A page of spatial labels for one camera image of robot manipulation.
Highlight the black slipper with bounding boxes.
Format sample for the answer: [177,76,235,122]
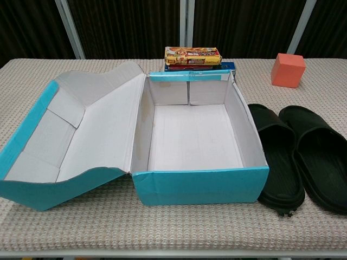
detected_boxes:
[279,105,347,216]
[248,103,306,217]

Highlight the orange cube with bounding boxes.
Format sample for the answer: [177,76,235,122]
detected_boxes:
[271,53,306,89]

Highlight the white frame post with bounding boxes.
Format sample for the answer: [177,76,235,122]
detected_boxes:
[287,0,318,55]
[179,0,195,47]
[54,0,85,60]

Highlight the yellow biscuit packet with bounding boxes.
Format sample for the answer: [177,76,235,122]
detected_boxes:
[164,45,223,66]

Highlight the dark brown curtain panel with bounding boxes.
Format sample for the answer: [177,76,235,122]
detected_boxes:
[66,0,182,60]
[192,0,306,59]
[0,0,77,68]
[299,0,347,59]

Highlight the blue snack box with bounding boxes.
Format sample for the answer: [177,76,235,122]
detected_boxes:
[164,61,237,83]

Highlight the light blue shoe box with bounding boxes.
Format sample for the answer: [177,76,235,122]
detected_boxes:
[0,61,270,219]

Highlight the beige woven table cloth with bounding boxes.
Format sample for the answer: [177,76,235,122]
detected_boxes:
[0,58,347,252]

